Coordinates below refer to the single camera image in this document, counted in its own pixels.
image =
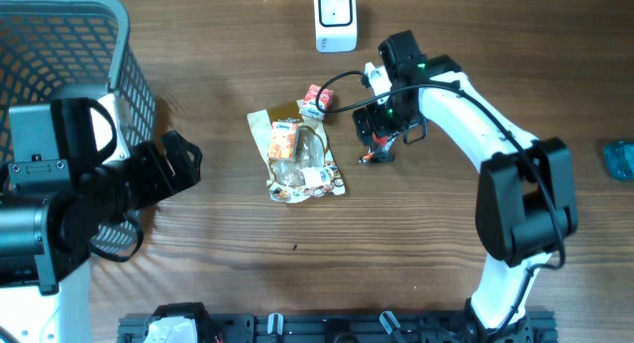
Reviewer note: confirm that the beige snack pouch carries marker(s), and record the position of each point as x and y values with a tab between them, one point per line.
313	172

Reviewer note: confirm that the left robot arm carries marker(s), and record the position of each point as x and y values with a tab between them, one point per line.
47	239

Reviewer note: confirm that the red small packet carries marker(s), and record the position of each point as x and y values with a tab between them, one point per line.
379	150

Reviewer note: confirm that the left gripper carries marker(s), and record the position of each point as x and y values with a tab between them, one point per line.
161	182

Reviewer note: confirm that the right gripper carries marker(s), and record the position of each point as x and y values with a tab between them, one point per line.
382	126

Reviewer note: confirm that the grey plastic shopping basket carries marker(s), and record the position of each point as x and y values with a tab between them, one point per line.
74	48

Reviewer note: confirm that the blue mouthwash bottle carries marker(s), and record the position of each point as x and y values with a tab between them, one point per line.
619	160

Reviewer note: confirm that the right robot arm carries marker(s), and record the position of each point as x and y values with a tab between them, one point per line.
526	205

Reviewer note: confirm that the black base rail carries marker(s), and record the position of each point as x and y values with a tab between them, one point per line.
191	322

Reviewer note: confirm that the red white tissue pack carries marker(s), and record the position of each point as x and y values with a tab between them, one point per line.
315	102

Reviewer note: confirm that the white barcode scanner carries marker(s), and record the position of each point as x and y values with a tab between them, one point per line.
336	25

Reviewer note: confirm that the orange small box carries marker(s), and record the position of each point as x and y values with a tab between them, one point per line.
283	141

